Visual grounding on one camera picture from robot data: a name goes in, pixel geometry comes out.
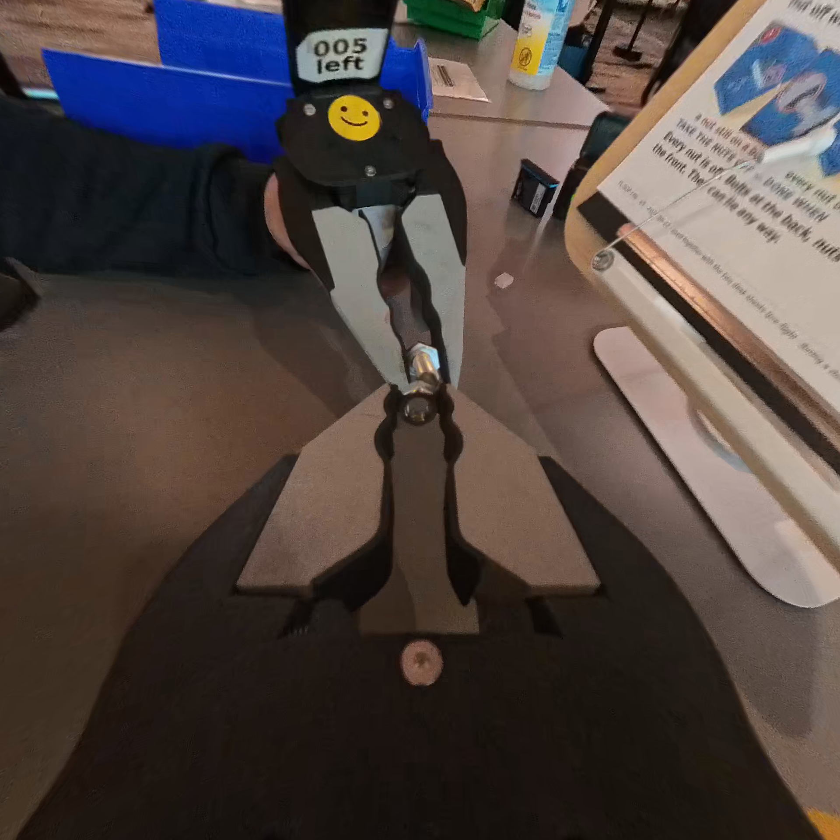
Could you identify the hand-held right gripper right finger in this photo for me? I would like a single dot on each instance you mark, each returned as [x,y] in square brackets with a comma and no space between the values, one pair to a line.
[518,518]

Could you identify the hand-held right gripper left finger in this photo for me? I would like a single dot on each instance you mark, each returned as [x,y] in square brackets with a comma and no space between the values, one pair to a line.
[321,512]

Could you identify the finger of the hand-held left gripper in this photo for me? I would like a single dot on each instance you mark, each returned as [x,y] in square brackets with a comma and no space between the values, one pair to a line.
[443,275]
[354,275]

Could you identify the silver hex bolt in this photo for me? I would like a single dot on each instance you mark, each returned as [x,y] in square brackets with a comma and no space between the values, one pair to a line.
[423,364]

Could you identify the silver hex nut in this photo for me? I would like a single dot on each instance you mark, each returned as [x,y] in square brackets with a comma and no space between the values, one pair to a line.
[404,408]

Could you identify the blue plastic bin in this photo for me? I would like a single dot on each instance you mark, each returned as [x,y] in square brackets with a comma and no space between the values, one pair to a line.
[164,105]

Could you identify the person's left forearm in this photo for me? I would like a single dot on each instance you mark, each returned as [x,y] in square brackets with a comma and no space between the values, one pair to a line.
[131,210]

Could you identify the person's left hand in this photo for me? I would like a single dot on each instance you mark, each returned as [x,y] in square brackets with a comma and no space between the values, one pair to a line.
[279,229]

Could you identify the small white plastic piece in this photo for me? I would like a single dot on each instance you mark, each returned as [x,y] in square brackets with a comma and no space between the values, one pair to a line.
[503,281]

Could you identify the small black battery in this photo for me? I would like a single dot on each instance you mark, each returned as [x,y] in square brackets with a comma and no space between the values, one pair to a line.
[533,190]

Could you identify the white barcode label sheet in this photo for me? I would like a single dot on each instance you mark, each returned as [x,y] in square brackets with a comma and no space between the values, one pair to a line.
[456,79]

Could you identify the instruction sheet on stand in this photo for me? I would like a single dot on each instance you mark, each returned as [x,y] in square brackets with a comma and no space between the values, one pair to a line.
[656,394]

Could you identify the green plastic bin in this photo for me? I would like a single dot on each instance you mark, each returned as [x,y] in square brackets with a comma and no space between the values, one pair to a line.
[453,23]

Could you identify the black case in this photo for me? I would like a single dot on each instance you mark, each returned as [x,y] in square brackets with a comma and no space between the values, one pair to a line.
[600,138]

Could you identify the disinfecting wipes canister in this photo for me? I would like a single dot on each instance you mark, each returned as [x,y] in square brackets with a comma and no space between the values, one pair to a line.
[538,46]

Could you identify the printed instruction sheet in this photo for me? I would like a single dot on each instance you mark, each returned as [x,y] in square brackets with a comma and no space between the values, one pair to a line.
[754,216]

